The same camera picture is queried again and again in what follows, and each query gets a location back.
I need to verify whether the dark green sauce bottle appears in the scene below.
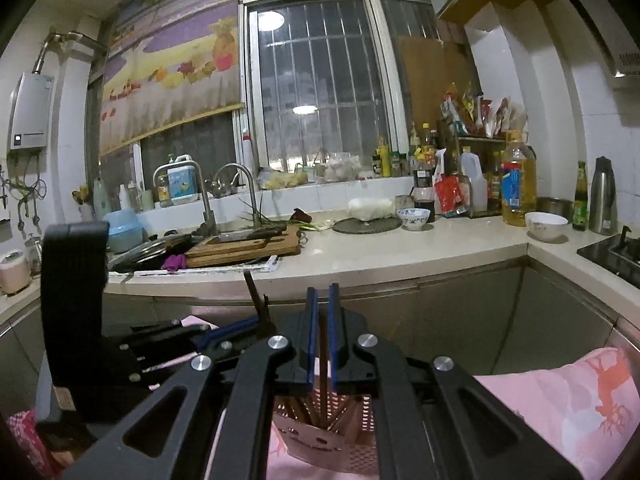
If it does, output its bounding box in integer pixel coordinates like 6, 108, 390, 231
571, 161, 589, 232

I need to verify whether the cup of kitchen spoons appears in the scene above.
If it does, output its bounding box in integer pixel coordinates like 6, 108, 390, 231
72, 185, 96, 221

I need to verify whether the red plastic packet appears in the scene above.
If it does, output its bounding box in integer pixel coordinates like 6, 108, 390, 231
434, 172, 468, 216

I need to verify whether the barred kitchen window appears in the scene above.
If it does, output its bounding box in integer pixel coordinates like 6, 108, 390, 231
240, 0, 441, 181

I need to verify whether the chrome arched faucet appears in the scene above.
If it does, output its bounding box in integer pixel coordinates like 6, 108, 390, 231
212, 162, 263, 228
152, 162, 217, 235

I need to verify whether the blue label dish soap bottle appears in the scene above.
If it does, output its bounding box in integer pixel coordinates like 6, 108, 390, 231
166, 154, 197, 205

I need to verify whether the steel pot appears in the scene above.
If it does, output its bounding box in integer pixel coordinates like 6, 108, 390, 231
536, 196, 574, 218

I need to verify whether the steel thermos jug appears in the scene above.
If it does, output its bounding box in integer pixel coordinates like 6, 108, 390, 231
589, 156, 619, 236

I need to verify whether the person's left forearm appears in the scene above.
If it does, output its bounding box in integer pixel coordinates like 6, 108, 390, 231
7, 409, 57, 480

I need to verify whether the large cooking oil bottle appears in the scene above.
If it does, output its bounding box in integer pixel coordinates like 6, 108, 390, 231
501, 130, 538, 227

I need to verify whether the fruit printed window blind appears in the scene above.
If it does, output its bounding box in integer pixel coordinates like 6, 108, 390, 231
97, 0, 246, 158

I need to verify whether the dark soy sauce bottle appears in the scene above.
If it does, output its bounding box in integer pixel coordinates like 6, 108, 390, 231
412, 152, 436, 221

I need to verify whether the metal exhaust pipe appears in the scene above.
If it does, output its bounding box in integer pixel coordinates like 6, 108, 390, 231
32, 31, 108, 75

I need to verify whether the round dark board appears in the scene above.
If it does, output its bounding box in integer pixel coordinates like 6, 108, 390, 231
331, 216, 403, 235

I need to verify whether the green scallion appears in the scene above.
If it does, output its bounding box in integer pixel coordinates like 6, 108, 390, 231
239, 197, 331, 232

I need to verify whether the pink rice cooker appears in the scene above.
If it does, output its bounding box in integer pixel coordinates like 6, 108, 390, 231
0, 249, 32, 295

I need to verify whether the bundle of wooden chopsticks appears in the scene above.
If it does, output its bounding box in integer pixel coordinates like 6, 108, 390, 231
282, 394, 363, 431

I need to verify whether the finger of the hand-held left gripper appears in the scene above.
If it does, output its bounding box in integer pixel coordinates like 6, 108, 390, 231
131, 319, 212, 350
191, 295, 275, 362

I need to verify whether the white ceramic bowl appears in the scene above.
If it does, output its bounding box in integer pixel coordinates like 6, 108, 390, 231
525, 211, 569, 241

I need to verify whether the pink printed tablecloth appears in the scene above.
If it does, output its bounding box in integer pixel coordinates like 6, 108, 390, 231
182, 314, 640, 480

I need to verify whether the steel pan lid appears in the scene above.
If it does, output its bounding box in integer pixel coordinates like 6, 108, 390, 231
107, 235, 193, 273

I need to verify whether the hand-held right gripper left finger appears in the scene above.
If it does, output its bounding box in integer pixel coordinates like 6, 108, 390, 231
62, 287, 321, 480

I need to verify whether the wooden cutting board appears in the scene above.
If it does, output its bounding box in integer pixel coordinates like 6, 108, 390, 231
184, 224, 302, 268

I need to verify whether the black gas stove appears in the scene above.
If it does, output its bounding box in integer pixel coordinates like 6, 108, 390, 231
576, 225, 640, 278

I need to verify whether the kitchen knife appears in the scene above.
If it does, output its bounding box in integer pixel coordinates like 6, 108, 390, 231
207, 226, 287, 245

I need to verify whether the blue patterned small bowl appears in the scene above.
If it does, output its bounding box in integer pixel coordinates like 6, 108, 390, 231
397, 207, 432, 231

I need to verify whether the white plastic jug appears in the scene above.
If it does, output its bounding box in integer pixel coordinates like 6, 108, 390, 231
460, 146, 488, 213

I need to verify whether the brown wooden chopstick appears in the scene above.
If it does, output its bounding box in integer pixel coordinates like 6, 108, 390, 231
243, 269, 273, 333
320, 310, 332, 421

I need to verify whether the brown wooden board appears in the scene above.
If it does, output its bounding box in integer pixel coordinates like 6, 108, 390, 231
397, 35, 476, 126

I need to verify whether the grey wall water heater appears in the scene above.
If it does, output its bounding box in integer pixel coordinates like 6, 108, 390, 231
6, 72, 55, 152

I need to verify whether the pink perforated utensil holder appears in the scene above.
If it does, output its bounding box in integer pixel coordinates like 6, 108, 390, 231
270, 392, 376, 476

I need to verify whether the yellow squeeze bottle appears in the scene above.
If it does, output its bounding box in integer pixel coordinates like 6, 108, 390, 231
376, 137, 392, 177

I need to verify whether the steel kitchen cabinet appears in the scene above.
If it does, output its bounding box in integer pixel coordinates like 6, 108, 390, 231
0, 255, 640, 386

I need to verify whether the wooden spice rack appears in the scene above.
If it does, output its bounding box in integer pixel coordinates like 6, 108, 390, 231
456, 134, 507, 218

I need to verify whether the range hood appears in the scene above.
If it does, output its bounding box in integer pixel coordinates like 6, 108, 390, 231
540, 0, 640, 78

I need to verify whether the light blue plastic basin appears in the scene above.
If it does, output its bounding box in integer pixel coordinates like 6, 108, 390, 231
102, 209, 148, 253

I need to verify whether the row of snack packets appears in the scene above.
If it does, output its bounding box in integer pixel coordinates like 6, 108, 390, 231
440, 86, 528, 138

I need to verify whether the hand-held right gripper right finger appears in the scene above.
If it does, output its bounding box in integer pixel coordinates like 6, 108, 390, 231
327, 282, 586, 480

